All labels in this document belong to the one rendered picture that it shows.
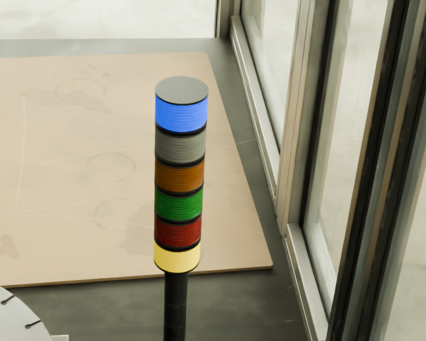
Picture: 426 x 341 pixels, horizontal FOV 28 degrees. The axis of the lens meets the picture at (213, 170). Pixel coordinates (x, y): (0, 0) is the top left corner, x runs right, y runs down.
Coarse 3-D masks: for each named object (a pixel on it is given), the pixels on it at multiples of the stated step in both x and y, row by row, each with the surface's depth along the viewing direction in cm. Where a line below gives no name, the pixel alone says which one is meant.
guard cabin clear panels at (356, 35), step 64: (0, 0) 163; (64, 0) 164; (128, 0) 166; (192, 0) 167; (256, 0) 147; (384, 0) 78; (256, 64) 149; (320, 128) 103; (384, 128) 79; (320, 192) 104; (320, 256) 105; (384, 320) 80
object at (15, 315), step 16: (0, 288) 80; (0, 304) 79; (16, 304) 79; (0, 320) 77; (16, 320) 77; (32, 320) 77; (0, 336) 76; (16, 336) 76; (32, 336) 76; (48, 336) 76
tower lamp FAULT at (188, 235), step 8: (200, 216) 78; (160, 224) 78; (168, 224) 77; (176, 224) 77; (184, 224) 77; (192, 224) 77; (200, 224) 79; (160, 232) 78; (168, 232) 77; (176, 232) 77; (184, 232) 77; (192, 232) 78; (200, 232) 80; (160, 240) 79; (168, 240) 78; (176, 240) 78; (184, 240) 78; (192, 240) 79; (176, 248) 78; (184, 248) 79
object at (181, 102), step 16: (176, 80) 72; (192, 80) 72; (160, 96) 70; (176, 96) 70; (192, 96) 70; (160, 112) 71; (176, 112) 70; (192, 112) 70; (160, 128) 71; (176, 128) 71; (192, 128) 71
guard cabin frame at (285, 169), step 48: (240, 0) 164; (240, 48) 155; (384, 48) 74; (288, 96) 112; (384, 96) 77; (288, 144) 113; (288, 192) 113; (384, 192) 75; (288, 240) 114; (384, 240) 77; (336, 288) 92; (336, 336) 95
